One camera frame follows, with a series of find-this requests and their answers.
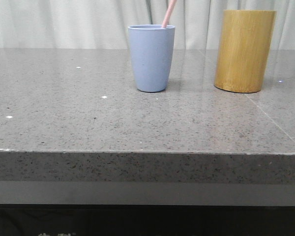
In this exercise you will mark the white curtain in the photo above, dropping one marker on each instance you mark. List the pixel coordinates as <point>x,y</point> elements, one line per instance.
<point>102,24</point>

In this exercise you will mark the bamboo cylindrical holder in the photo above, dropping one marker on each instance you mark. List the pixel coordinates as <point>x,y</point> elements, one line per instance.
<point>243,50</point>

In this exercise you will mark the blue plastic cup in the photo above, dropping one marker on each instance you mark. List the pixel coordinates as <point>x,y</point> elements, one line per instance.
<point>151,49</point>

